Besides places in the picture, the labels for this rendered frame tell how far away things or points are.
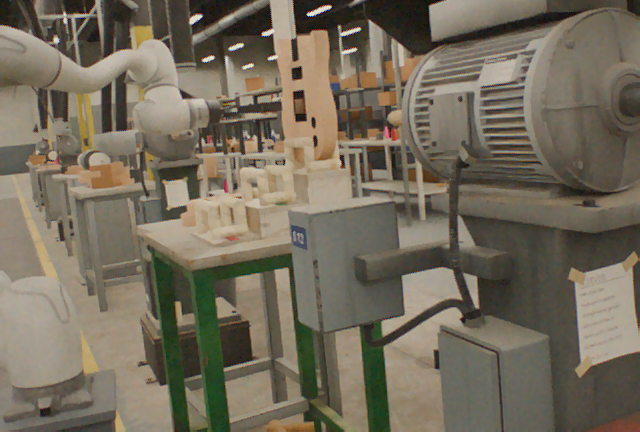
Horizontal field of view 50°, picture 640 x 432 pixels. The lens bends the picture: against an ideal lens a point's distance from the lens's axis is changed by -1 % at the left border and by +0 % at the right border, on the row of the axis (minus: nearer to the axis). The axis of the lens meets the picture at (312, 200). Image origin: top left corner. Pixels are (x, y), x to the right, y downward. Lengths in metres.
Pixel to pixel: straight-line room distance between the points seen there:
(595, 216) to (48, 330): 1.12
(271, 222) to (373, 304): 0.93
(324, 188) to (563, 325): 1.20
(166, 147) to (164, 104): 1.59
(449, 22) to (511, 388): 0.59
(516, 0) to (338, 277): 0.50
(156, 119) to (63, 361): 0.77
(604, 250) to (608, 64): 0.26
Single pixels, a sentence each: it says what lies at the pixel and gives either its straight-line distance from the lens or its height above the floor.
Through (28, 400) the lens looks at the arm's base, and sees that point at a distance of 1.64.
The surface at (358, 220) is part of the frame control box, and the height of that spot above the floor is 1.10.
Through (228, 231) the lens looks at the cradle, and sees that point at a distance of 2.03.
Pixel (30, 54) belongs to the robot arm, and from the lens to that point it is 1.66.
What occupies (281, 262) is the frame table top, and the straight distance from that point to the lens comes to 1.95.
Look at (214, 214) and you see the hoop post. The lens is 2.03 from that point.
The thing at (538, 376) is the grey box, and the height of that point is 0.87.
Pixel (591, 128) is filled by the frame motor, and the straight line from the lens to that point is 0.99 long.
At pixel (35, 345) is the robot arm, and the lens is 1.59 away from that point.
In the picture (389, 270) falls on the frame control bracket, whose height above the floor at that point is 1.01.
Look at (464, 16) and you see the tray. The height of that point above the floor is 1.40.
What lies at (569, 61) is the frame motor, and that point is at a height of 1.31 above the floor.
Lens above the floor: 1.26
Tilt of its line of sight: 7 degrees down
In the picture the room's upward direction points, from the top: 5 degrees counter-clockwise
